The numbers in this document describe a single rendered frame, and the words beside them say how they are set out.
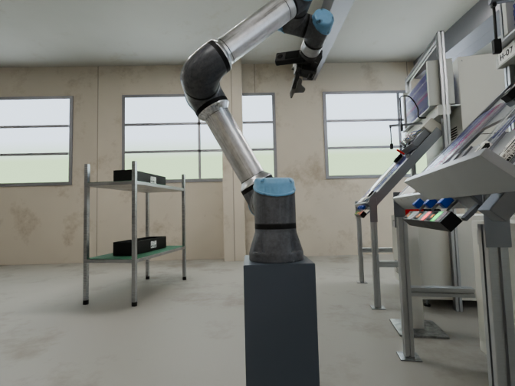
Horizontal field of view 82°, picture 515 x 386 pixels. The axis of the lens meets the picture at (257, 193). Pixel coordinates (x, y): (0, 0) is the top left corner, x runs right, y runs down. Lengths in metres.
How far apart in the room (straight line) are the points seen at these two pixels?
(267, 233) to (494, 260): 0.52
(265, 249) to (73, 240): 4.60
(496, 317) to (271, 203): 0.56
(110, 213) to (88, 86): 1.98
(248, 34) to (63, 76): 4.94
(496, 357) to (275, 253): 0.53
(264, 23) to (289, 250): 0.64
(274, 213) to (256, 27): 0.53
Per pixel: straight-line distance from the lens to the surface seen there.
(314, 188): 4.63
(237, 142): 0.95
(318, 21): 1.15
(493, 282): 0.86
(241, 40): 0.94
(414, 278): 1.95
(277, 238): 0.79
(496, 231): 0.85
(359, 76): 5.27
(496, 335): 0.89
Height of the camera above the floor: 0.68
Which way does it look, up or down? 4 degrees up
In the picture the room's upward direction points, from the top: 1 degrees counter-clockwise
